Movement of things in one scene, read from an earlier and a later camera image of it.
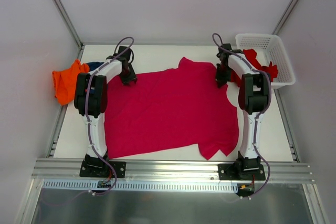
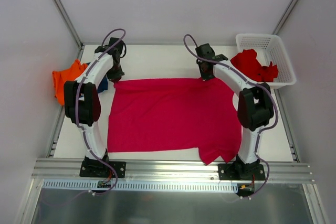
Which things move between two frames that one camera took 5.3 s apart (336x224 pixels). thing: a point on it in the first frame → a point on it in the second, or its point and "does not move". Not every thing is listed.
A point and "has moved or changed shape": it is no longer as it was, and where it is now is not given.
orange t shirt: [65, 81] does not move
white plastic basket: [269, 48] does not move
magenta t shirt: [182, 107] has moved or changed shape
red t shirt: [251, 55] does not move
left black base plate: [101, 168] does not move
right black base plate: [241, 171] does not move
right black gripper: [221, 77] → [206, 74]
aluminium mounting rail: [166, 171] does not move
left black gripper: [128, 77] → [115, 75]
